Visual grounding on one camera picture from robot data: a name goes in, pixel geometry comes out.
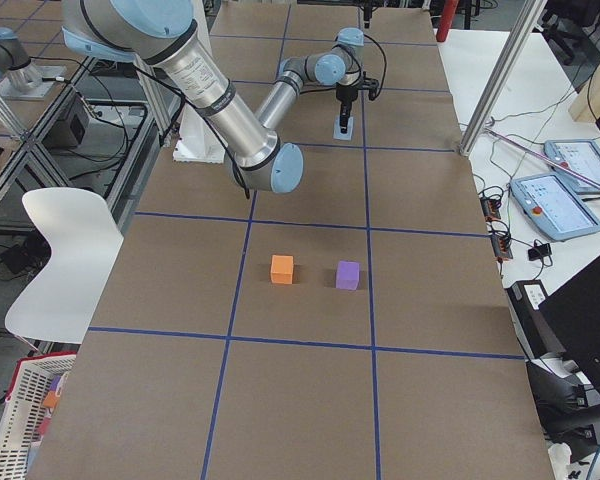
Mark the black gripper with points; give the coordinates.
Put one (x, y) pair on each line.
(345, 95)

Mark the light blue foam block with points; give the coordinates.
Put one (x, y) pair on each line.
(343, 133)

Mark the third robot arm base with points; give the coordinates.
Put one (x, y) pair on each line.
(21, 78)

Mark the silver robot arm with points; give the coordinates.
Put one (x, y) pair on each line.
(164, 34)

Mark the purple foam block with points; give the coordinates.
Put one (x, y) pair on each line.
(347, 275)

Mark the orange foam block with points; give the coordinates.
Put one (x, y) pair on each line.
(282, 269)

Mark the red fire extinguisher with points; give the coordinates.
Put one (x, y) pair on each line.
(446, 20)

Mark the near teach pendant tablet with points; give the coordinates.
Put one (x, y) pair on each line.
(553, 207)

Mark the teach pendant tablet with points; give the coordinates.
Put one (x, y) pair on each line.
(553, 207)
(580, 155)

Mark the far teach pendant tablet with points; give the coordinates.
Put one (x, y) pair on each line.
(580, 155)

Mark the white plastic chair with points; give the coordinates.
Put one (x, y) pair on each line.
(59, 303)

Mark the black monitor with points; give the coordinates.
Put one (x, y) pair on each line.
(573, 314)

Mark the white perforated plastic basket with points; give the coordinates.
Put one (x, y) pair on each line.
(24, 412)

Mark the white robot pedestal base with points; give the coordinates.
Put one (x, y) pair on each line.
(197, 135)

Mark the aluminium frame post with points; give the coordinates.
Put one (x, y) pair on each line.
(513, 46)

